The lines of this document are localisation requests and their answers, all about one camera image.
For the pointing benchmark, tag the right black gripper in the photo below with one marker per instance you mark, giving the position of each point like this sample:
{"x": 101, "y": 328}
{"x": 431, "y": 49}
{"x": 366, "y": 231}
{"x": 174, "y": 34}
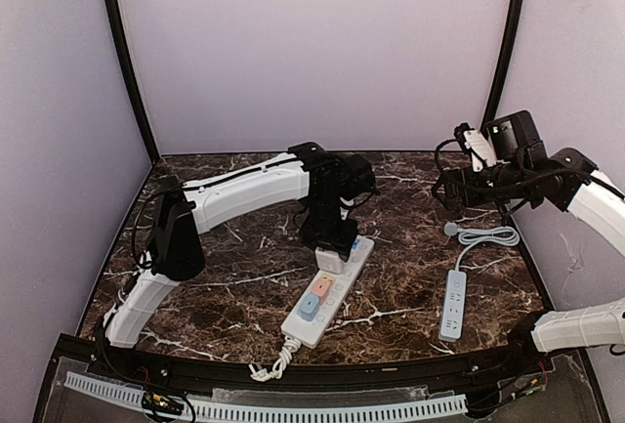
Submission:
{"x": 450, "y": 189}

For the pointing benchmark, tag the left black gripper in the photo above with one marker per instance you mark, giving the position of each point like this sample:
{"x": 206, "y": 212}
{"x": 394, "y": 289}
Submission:
{"x": 329, "y": 235}

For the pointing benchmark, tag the white cube socket adapter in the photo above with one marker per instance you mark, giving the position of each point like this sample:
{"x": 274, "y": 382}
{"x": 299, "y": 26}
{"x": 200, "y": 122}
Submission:
{"x": 329, "y": 261}

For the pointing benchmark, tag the pink plug adapter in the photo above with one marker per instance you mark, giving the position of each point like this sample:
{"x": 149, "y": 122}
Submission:
{"x": 322, "y": 288}

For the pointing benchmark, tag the light blue plug adapter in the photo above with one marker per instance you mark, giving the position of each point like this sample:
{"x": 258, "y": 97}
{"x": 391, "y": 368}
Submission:
{"x": 309, "y": 307}

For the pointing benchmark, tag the white multicolour power strip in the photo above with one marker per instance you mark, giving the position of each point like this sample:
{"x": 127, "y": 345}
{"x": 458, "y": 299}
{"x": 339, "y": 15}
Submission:
{"x": 298, "y": 332}

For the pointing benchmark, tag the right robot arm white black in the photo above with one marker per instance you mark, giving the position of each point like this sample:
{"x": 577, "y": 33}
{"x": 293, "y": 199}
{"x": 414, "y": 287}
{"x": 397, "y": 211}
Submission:
{"x": 575, "y": 185}

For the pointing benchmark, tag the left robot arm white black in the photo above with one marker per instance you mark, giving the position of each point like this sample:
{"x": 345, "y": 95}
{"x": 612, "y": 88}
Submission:
{"x": 325, "y": 183}

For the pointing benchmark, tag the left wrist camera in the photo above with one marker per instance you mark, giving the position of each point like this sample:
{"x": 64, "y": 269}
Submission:
{"x": 357, "y": 183}

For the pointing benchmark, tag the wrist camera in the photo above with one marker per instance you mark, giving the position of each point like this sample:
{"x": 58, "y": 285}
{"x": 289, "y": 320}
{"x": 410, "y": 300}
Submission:
{"x": 357, "y": 183}
{"x": 512, "y": 138}

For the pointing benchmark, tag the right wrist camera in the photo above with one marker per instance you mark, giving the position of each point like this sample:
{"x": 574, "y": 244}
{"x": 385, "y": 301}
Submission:
{"x": 512, "y": 138}

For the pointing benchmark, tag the right black frame post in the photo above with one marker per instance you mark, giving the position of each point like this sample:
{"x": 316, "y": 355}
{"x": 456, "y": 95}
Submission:
{"x": 501, "y": 69}

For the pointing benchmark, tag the black frame post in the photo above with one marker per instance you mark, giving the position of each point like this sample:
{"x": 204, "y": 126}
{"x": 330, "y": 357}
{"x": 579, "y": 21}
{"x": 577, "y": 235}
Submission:
{"x": 130, "y": 80}
{"x": 501, "y": 69}

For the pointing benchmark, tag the white slotted cable duct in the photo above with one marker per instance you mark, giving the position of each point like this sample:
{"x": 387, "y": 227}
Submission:
{"x": 206, "y": 410}

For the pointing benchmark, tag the black front table rail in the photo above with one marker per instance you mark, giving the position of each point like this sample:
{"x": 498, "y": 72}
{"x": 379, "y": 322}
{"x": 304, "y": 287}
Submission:
{"x": 466, "y": 372}

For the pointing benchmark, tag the left black frame post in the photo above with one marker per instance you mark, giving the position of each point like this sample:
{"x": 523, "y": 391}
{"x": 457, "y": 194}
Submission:
{"x": 130, "y": 80}

